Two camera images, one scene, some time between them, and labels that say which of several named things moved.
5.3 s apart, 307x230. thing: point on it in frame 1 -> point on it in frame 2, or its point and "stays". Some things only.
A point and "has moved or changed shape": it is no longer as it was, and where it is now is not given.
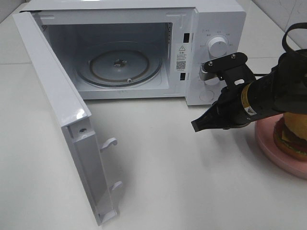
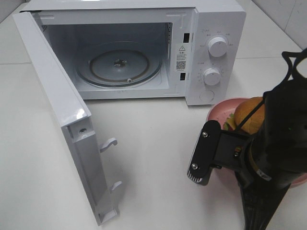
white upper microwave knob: [217, 47] stays
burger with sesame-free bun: [290, 134] has moved or changed shape
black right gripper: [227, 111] -> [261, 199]
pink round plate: [264, 128] has moved or changed shape
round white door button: [206, 96] stays
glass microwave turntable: [119, 64] stays
